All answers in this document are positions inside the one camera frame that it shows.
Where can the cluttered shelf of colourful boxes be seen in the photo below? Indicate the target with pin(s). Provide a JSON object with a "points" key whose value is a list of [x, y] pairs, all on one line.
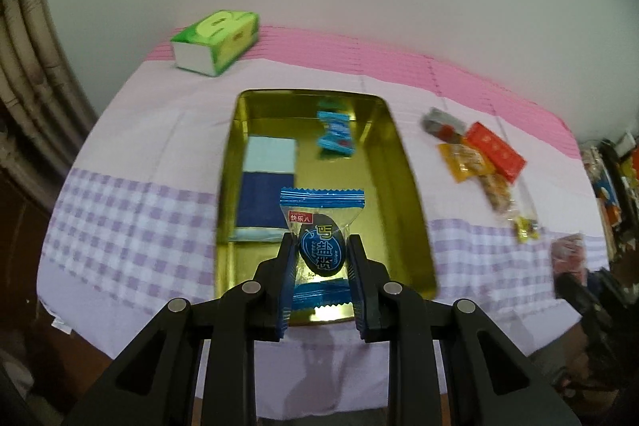
{"points": [[616, 191]]}

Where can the gold tin box maroon sides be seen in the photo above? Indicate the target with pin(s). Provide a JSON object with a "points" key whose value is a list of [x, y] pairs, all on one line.
{"points": [[384, 206]]}

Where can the red snack packet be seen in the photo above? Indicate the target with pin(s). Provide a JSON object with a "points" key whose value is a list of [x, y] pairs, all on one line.
{"points": [[496, 151]]}

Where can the carved wooden furniture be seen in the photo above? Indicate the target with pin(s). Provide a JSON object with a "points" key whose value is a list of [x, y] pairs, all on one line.
{"points": [[30, 81]]}

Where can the blue candy dark oval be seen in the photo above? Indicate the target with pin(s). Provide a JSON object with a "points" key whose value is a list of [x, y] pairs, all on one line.
{"points": [[319, 251]]}

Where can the grey snack packet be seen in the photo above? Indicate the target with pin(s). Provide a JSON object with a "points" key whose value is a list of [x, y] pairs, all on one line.
{"points": [[442, 124]]}

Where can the pink plastic bag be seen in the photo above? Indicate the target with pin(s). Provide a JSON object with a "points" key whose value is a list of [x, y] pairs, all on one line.
{"points": [[569, 256]]}

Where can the clear packet of brown snacks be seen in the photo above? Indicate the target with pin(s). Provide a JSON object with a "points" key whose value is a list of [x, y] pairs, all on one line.
{"points": [[499, 194]]}

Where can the pink and purple checkered tablecloth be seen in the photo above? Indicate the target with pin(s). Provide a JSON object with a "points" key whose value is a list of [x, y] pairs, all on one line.
{"points": [[150, 206]]}

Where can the green tissue pack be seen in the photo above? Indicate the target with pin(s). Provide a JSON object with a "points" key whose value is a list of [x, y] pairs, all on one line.
{"points": [[214, 41]]}

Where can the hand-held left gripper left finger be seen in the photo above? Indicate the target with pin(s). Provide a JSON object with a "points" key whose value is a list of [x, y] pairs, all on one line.
{"points": [[286, 276]]}

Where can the small blue candy packet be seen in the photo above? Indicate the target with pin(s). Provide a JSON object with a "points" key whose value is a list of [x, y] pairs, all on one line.
{"points": [[335, 131]]}

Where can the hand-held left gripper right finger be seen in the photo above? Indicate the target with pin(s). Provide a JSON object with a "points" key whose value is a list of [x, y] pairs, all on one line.
{"points": [[355, 276]]}

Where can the dark blue flat packet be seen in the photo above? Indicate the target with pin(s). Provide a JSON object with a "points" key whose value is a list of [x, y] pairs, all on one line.
{"points": [[264, 199]]}

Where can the orange snack packet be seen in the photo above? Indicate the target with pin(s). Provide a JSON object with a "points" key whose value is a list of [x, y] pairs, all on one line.
{"points": [[464, 161]]}

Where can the light blue flat packet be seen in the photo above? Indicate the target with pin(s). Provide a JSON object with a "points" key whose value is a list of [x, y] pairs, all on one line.
{"points": [[254, 234], [269, 155]]}

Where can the black bag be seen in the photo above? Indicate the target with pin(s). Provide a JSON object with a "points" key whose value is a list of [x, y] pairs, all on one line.
{"points": [[594, 306]]}

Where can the small yellow candy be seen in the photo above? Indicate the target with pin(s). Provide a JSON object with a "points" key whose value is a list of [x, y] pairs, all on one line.
{"points": [[526, 229]]}

